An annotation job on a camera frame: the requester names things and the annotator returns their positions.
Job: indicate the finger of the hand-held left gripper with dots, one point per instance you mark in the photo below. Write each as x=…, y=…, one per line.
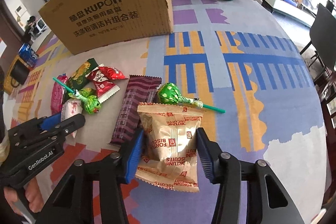
x=71, y=124
x=51, y=120

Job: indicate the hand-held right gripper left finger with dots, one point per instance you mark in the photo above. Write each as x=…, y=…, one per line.
x=134, y=158

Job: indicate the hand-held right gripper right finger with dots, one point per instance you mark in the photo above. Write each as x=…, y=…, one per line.
x=206, y=155

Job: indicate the white and pink candy packet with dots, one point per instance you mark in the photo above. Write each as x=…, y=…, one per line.
x=71, y=108

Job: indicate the pink snack packet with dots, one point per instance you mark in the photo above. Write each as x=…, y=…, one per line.
x=56, y=95

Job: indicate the green dotted lollipop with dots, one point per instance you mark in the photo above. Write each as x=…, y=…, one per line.
x=92, y=103
x=169, y=94

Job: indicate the red and white snack packet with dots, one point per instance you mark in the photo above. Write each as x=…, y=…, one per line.
x=102, y=86

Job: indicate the purple striped snack packet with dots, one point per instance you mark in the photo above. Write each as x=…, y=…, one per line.
x=131, y=108

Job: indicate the green snack packet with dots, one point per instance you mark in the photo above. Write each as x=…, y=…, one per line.
x=78, y=74

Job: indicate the small red candy packet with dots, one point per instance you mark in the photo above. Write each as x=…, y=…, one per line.
x=114, y=73

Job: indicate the brown cardboard box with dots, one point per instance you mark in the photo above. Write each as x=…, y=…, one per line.
x=110, y=3

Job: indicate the person's left hand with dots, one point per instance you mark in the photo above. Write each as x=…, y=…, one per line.
x=32, y=197

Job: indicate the small white shelf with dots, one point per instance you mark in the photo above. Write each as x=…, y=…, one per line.
x=41, y=27

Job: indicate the black bag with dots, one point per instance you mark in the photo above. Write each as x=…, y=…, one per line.
x=31, y=23

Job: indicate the dark wooden chair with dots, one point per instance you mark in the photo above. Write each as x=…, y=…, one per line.
x=329, y=108

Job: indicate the white low cabinet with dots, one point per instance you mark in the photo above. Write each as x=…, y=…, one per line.
x=288, y=9

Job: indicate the dark dining chair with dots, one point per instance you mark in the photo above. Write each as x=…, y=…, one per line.
x=325, y=30

